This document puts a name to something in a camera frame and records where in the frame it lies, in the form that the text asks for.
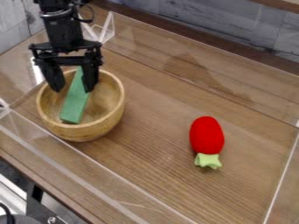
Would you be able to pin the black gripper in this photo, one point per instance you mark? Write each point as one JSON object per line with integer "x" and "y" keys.
{"x": 67, "y": 49}

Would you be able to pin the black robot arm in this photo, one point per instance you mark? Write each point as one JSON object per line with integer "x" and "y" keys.
{"x": 51, "y": 5}

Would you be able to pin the brown wooden bowl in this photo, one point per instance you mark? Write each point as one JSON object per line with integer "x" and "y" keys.
{"x": 103, "y": 111}

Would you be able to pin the green foam block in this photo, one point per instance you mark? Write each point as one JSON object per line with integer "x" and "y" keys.
{"x": 75, "y": 101}

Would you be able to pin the red plush strawberry toy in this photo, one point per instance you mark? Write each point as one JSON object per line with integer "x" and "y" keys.
{"x": 207, "y": 142}

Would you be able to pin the clear acrylic corner bracket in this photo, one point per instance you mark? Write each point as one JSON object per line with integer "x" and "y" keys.
{"x": 101, "y": 33}

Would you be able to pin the clear acrylic enclosure wall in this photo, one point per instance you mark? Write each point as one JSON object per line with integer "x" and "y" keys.
{"x": 135, "y": 177}

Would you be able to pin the black metal table frame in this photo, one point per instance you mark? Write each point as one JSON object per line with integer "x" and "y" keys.
{"x": 46, "y": 209}

